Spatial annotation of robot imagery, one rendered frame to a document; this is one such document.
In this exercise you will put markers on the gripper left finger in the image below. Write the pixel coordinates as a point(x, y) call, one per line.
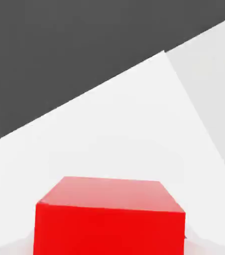
point(19, 248)

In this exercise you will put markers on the small red cube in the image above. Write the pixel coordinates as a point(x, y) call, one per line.
point(108, 229)

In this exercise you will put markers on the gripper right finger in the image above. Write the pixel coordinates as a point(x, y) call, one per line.
point(202, 247)

